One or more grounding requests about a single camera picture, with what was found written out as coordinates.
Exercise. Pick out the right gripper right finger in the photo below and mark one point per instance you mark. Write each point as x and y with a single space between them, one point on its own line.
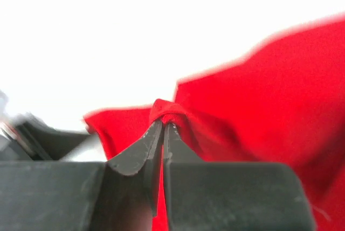
184 176

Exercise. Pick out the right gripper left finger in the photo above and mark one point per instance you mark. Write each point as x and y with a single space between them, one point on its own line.
143 158

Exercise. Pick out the red t shirt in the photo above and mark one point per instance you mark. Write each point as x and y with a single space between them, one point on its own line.
285 103

